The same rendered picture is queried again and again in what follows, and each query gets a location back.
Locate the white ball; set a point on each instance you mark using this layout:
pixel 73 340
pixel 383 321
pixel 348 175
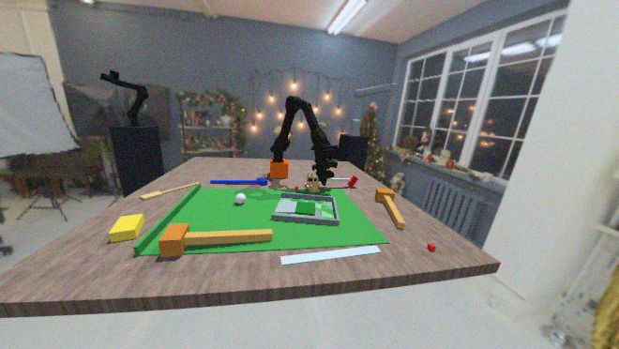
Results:
pixel 240 198

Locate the green putting mat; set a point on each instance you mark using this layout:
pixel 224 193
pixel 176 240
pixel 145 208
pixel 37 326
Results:
pixel 211 210

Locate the blue long bar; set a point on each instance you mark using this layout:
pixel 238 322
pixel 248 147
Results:
pixel 260 181

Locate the yellow flat block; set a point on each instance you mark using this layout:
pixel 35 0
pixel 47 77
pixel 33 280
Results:
pixel 127 228

